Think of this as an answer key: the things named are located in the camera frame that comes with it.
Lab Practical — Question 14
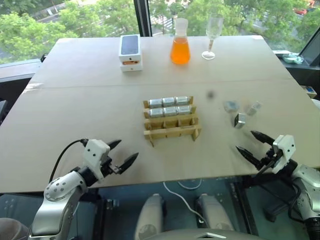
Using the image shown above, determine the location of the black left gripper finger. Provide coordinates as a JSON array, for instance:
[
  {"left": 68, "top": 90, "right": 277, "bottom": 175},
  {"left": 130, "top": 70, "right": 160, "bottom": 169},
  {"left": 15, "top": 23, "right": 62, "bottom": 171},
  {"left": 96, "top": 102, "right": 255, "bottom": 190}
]
[
  {"left": 106, "top": 139, "right": 123, "bottom": 151},
  {"left": 118, "top": 152, "right": 140, "bottom": 174}
]

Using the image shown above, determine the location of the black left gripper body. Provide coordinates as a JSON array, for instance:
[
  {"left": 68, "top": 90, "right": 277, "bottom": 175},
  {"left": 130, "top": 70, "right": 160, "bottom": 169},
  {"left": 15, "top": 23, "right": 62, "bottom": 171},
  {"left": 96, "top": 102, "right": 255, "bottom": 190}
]
[{"left": 100, "top": 155, "right": 121, "bottom": 179}]

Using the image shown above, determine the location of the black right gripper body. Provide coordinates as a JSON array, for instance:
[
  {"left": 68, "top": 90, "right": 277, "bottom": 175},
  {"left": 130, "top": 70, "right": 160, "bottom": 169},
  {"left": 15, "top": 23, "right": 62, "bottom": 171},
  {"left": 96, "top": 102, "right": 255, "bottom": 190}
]
[{"left": 257, "top": 144, "right": 278, "bottom": 179}]

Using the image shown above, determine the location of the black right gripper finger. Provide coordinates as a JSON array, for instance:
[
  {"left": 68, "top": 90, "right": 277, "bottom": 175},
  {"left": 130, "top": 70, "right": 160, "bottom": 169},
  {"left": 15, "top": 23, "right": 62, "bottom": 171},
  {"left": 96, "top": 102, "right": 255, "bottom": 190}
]
[
  {"left": 250, "top": 130, "right": 276, "bottom": 146},
  {"left": 235, "top": 146, "right": 264, "bottom": 172}
]

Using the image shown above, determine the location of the wooden slotted rack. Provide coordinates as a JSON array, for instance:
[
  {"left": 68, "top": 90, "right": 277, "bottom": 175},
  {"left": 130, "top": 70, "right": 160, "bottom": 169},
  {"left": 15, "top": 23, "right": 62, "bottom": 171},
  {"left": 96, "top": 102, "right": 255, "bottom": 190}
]
[{"left": 142, "top": 95, "right": 203, "bottom": 148}]

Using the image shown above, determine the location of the black stand foot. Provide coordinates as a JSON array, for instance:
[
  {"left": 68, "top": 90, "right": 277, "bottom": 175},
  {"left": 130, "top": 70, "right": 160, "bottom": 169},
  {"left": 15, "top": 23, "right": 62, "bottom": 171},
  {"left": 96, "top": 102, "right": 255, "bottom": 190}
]
[{"left": 263, "top": 194, "right": 291, "bottom": 223}]

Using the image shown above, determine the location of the grey rounded robot leg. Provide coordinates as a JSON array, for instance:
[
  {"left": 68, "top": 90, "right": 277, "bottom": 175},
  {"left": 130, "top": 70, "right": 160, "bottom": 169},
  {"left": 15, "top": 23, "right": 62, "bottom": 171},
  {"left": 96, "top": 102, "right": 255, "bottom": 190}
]
[
  {"left": 195, "top": 193, "right": 235, "bottom": 233},
  {"left": 134, "top": 193, "right": 166, "bottom": 240}
]

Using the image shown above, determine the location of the glass flask with orange liquid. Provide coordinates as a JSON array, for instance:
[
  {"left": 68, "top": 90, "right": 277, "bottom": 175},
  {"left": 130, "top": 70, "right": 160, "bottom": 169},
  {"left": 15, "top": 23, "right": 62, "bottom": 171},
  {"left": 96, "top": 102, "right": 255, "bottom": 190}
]
[{"left": 170, "top": 17, "right": 192, "bottom": 65}]

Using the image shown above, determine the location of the clear wine glass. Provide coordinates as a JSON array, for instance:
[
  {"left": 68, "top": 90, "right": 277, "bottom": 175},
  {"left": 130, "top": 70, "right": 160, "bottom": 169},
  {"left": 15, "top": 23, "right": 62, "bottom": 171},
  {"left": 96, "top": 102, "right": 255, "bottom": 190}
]
[{"left": 201, "top": 16, "right": 224, "bottom": 61}]

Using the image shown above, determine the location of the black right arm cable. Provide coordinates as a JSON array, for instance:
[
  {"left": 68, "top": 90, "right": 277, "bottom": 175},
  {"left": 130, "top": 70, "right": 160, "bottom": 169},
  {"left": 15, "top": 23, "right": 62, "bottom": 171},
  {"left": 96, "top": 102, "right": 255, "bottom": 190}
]
[{"left": 286, "top": 183, "right": 310, "bottom": 222}]

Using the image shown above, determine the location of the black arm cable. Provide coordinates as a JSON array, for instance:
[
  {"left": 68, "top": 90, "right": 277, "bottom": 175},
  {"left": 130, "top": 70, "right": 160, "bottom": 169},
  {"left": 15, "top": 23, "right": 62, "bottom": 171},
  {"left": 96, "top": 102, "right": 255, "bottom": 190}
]
[
  {"left": 286, "top": 183, "right": 310, "bottom": 222},
  {"left": 48, "top": 138, "right": 89, "bottom": 184}
]

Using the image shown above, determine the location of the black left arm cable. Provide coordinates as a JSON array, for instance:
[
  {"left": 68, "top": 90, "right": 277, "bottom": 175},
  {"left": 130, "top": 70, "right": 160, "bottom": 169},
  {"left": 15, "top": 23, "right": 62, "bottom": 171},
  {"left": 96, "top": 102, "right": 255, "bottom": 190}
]
[{"left": 48, "top": 138, "right": 89, "bottom": 184}]

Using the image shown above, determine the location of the white cable under table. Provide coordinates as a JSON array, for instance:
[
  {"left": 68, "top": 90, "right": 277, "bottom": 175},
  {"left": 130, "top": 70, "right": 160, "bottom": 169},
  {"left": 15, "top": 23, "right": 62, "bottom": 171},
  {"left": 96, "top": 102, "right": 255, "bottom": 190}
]
[{"left": 162, "top": 178, "right": 209, "bottom": 225}]

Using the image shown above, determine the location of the slanted dark window frame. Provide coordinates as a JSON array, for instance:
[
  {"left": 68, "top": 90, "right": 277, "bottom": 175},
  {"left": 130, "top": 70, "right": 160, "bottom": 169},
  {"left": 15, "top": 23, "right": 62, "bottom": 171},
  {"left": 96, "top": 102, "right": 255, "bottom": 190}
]
[{"left": 298, "top": 29, "right": 320, "bottom": 74}]

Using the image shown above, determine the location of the dark window frame post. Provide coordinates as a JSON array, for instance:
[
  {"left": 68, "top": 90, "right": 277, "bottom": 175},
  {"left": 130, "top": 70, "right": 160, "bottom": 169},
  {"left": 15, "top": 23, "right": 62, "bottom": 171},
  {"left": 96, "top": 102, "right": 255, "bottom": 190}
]
[{"left": 133, "top": 0, "right": 153, "bottom": 38}]

